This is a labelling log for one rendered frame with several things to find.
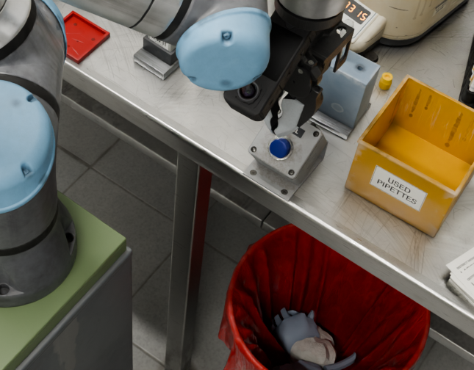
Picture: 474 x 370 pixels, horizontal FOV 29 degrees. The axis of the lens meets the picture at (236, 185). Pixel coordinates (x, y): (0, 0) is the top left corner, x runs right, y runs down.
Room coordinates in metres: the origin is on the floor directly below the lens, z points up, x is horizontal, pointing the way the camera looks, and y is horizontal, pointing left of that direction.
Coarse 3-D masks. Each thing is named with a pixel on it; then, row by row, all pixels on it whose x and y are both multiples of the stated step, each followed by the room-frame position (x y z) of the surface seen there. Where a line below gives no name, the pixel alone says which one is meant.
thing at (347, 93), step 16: (352, 64) 0.81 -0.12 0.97; (368, 64) 0.82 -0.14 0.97; (336, 80) 0.80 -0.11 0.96; (352, 80) 0.79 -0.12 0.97; (368, 80) 0.79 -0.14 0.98; (336, 96) 0.80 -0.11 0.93; (352, 96) 0.79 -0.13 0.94; (368, 96) 0.81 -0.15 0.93; (320, 112) 0.80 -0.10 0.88; (336, 112) 0.79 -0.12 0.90; (352, 112) 0.78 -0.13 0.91; (336, 128) 0.78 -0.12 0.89; (352, 128) 0.78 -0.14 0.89
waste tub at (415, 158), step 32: (416, 96) 0.80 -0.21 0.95; (448, 96) 0.78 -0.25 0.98; (384, 128) 0.78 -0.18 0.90; (416, 128) 0.79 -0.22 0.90; (448, 128) 0.77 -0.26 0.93; (384, 160) 0.68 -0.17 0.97; (416, 160) 0.75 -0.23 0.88; (448, 160) 0.76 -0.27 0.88; (384, 192) 0.67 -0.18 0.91; (416, 192) 0.65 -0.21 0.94; (448, 192) 0.64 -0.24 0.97; (416, 224) 0.65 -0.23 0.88
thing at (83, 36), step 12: (72, 12) 0.91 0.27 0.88; (72, 24) 0.90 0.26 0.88; (84, 24) 0.90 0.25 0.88; (72, 36) 0.88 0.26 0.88; (84, 36) 0.88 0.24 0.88; (96, 36) 0.88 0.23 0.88; (108, 36) 0.88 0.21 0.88; (72, 48) 0.85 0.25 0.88; (84, 48) 0.86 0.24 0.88; (72, 60) 0.83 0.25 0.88
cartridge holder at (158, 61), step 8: (144, 40) 0.86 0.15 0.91; (152, 40) 0.86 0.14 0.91; (144, 48) 0.86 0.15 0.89; (152, 48) 0.85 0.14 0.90; (160, 48) 0.85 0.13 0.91; (136, 56) 0.85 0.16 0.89; (144, 56) 0.85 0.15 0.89; (152, 56) 0.85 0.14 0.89; (160, 56) 0.85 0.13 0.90; (168, 56) 0.84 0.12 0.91; (144, 64) 0.84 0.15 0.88; (152, 64) 0.84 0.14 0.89; (160, 64) 0.84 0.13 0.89; (168, 64) 0.84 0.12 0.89; (176, 64) 0.85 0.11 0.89; (152, 72) 0.83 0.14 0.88; (160, 72) 0.82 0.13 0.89; (168, 72) 0.83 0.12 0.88
